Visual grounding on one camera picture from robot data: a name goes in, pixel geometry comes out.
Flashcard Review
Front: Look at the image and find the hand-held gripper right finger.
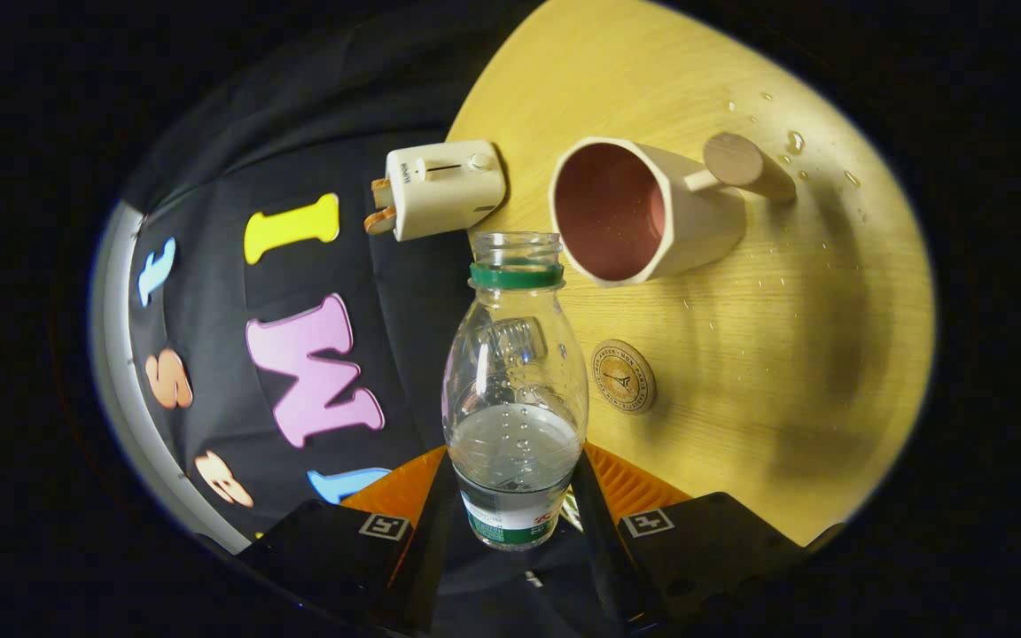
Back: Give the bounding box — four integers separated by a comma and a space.
569, 443, 844, 635

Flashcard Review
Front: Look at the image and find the wooden table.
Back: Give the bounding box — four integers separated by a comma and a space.
446, 0, 937, 548

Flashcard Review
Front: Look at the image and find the cream cup with wooden handle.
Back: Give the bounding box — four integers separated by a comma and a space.
549, 132, 798, 289

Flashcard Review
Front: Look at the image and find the black backdrop cloth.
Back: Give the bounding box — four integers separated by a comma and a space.
112, 0, 556, 541

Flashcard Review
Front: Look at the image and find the clear plastic bottle green label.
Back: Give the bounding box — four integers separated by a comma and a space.
441, 231, 591, 552

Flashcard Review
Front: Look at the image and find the toast slice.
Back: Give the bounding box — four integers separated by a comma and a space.
363, 177, 398, 236

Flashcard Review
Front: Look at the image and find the white toaster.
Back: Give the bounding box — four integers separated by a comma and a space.
385, 140, 508, 243

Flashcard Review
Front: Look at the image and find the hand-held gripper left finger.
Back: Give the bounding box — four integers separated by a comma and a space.
236, 446, 463, 634

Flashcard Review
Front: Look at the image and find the round wooden coaster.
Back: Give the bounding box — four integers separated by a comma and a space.
591, 339, 658, 416

